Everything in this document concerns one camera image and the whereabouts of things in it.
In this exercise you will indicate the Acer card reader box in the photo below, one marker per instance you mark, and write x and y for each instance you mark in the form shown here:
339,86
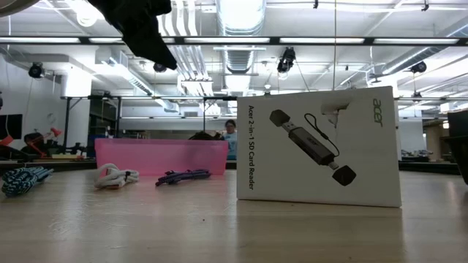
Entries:
314,146

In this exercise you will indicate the silver ceiling air duct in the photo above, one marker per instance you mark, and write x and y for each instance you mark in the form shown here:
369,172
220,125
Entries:
241,14

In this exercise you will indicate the red desk lamp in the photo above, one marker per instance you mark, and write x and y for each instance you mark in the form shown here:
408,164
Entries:
55,132

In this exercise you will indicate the pink translucent plastic bin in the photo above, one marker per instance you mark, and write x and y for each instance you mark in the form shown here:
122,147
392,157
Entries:
161,157

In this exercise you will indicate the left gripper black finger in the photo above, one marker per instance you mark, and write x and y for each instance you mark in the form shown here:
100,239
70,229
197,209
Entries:
146,40

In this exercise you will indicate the long ceiling light bar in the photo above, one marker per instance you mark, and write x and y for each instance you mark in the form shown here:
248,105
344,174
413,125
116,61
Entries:
318,40

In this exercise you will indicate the black ceiling spotlight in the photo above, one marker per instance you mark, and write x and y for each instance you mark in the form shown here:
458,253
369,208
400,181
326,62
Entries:
418,67
287,60
159,68
36,70

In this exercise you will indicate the person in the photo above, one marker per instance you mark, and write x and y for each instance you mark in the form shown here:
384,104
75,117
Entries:
34,144
231,140

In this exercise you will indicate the black aluminium table frame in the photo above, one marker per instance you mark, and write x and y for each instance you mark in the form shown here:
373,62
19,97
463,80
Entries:
428,168

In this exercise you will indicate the dark wall screen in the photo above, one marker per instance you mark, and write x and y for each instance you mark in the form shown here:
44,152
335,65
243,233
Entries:
11,126

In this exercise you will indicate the black background rig frame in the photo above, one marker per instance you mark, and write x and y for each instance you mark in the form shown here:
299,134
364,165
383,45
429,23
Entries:
146,98

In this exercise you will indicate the white pillar cabinet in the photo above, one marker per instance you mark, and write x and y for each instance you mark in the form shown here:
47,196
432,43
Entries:
397,124

